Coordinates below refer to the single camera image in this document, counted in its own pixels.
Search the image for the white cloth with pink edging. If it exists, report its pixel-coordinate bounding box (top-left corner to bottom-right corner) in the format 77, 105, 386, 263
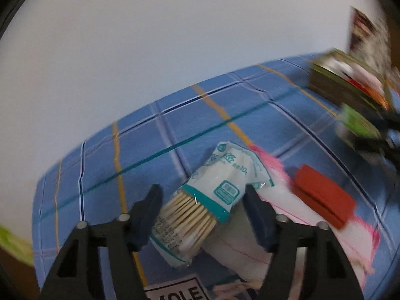
200, 144, 380, 291

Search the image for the green yellow hanging cloth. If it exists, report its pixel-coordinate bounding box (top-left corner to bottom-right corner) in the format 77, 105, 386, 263
0, 225, 34, 265

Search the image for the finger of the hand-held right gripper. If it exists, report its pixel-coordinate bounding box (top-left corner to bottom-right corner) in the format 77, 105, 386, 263
353, 100, 400, 163

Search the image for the gold tin box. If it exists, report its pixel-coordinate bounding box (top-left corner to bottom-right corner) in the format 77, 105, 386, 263
308, 48, 400, 113

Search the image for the red felt piece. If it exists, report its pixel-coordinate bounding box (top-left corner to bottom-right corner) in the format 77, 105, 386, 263
292, 163, 357, 229

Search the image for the cotton swab packet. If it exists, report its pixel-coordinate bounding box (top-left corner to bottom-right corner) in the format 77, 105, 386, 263
149, 140, 276, 268

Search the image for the blue plaid bed sheet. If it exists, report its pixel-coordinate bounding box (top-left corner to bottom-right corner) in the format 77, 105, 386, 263
31, 54, 400, 300

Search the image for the green tissue packet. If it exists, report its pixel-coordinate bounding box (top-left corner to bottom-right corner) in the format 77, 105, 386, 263
336, 103, 383, 141

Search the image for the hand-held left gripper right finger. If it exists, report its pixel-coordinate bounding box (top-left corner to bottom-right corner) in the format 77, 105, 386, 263
244, 184, 365, 300

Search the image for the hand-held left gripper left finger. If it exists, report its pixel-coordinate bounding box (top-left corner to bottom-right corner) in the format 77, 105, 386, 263
39, 184, 165, 300

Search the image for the wall poster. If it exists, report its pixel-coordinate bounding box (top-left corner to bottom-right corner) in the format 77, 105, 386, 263
349, 5, 393, 72

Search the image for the white printed label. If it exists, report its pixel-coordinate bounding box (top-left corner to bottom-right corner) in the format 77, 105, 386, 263
145, 273, 211, 300

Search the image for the wooden door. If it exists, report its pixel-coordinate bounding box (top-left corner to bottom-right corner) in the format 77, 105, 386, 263
0, 248, 40, 300

